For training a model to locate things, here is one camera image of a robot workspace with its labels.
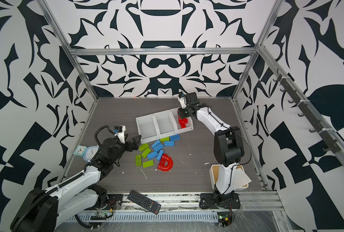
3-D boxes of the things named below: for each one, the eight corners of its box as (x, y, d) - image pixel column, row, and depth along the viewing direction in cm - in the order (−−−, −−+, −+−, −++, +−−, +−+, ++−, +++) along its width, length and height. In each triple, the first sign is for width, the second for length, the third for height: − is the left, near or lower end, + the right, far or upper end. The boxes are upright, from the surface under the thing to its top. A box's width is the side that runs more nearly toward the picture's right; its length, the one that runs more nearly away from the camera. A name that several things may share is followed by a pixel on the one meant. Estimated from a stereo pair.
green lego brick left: (135, 166, 87) (134, 165, 86) (135, 156, 92) (135, 154, 90) (141, 166, 88) (140, 164, 86) (141, 155, 92) (140, 154, 90)
